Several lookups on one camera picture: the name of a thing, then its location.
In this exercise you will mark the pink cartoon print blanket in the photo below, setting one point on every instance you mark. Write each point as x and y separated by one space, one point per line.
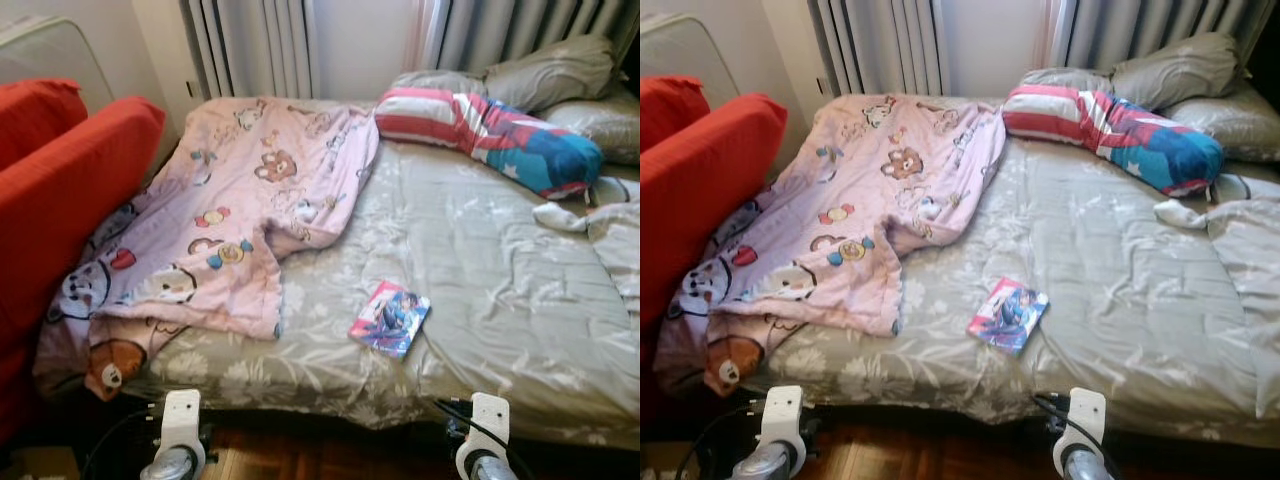
850 210
230 220

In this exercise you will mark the red cushion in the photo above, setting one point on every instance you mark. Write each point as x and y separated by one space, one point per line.
60 200
700 190
670 110
35 120

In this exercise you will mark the striped red blue bolster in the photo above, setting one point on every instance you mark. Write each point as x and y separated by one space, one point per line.
1140 140
520 140

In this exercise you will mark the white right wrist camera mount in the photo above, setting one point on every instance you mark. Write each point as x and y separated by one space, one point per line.
1085 418
490 420

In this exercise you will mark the white sock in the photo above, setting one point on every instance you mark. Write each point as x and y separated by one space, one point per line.
1180 213
560 215

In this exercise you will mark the grey floral bed sheet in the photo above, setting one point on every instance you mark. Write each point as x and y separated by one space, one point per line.
1090 260
470 260

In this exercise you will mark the grey quilted upright mattress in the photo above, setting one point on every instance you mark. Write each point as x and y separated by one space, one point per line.
50 60
685 55

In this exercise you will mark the colourful manga book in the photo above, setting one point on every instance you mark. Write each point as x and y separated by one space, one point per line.
390 320
1008 316

